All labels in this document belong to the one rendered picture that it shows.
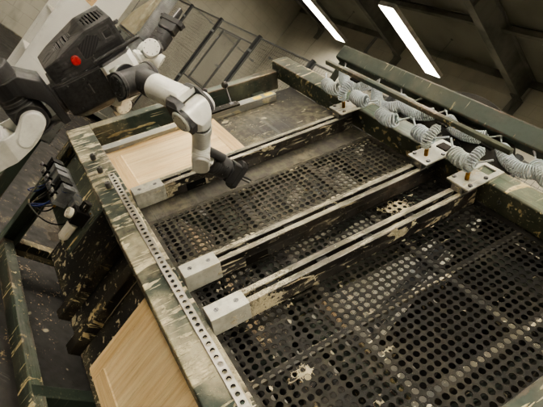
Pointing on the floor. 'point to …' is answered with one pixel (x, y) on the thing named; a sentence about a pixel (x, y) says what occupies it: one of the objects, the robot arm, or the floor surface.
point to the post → (13, 171)
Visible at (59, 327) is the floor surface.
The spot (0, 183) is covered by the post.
